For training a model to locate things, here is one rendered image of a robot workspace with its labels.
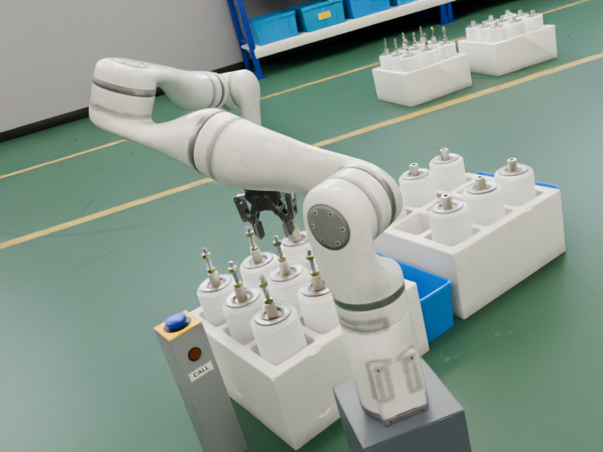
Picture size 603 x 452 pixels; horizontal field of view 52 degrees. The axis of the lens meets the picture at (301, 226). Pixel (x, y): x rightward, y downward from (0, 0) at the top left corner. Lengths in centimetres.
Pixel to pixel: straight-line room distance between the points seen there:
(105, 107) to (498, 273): 102
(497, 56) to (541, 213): 213
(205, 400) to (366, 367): 50
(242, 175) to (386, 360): 30
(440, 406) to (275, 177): 37
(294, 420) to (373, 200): 66
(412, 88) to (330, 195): 276
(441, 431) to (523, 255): 86
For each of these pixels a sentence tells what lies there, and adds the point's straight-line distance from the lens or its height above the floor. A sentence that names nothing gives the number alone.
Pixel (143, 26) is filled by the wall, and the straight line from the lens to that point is 617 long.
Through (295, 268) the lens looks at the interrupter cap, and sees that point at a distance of 138.
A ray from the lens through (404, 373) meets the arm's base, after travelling 81.
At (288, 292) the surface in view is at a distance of 135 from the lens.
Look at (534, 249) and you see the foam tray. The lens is 168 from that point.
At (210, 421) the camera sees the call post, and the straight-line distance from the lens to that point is 126.
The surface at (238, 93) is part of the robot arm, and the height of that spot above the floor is 66.
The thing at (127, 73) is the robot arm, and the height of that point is 78.
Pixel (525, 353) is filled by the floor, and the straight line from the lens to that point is 143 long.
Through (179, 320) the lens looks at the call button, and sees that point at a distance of 117.
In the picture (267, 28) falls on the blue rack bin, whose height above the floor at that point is 38.
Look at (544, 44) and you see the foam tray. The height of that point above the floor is 9.
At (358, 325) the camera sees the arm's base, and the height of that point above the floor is 45.
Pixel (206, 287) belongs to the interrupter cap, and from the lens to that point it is 142.
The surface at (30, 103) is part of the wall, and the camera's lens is 631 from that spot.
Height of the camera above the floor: 87
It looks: 23 degrees down
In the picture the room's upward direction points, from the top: 15 degrees counter-clockwise
